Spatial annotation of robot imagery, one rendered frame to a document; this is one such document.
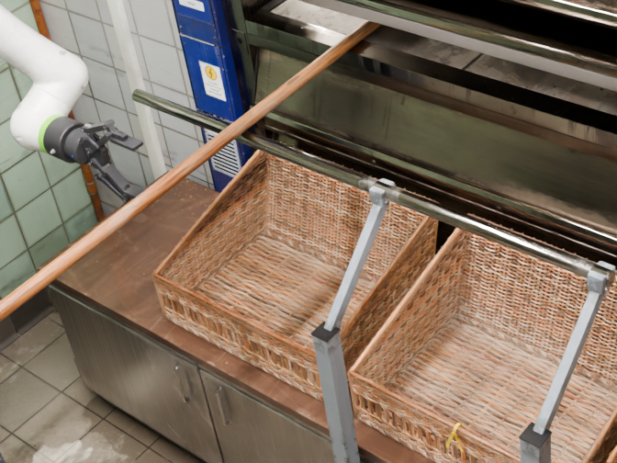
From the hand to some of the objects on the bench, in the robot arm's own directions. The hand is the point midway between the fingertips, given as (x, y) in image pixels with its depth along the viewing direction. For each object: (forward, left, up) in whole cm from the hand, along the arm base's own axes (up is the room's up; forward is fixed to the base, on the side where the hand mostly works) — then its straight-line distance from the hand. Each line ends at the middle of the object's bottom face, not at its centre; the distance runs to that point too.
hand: (141, 171), depth 240 cm
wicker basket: (+68, +33, -60) cm, 97 cm away
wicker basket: (+6, +33, -60) cm, 69 cm away
